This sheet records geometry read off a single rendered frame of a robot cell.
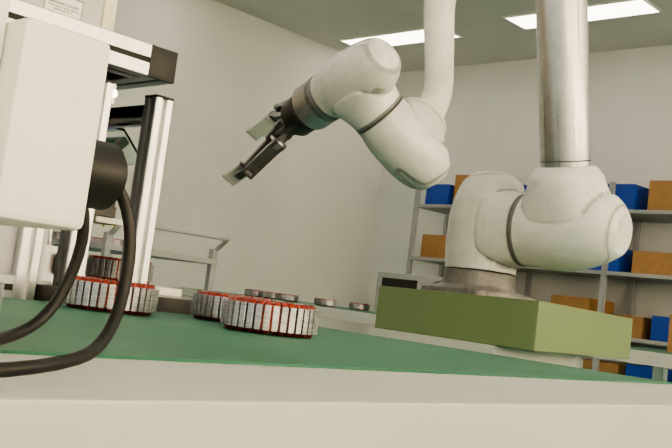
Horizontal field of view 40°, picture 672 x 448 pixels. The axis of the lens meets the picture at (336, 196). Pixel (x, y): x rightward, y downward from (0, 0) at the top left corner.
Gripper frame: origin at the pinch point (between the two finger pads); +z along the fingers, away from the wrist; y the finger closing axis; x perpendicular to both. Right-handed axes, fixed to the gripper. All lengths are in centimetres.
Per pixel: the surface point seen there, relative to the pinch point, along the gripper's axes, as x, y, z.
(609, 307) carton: -440, 399, 264
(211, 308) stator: 6, -58, -35
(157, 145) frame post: 22, -38, -29
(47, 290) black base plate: 23, -62, -22
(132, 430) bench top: 32, -108, -95
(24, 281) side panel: 26, -64, -24
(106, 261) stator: 14.1, -43.3, -6.3
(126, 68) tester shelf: 33, -36, -35
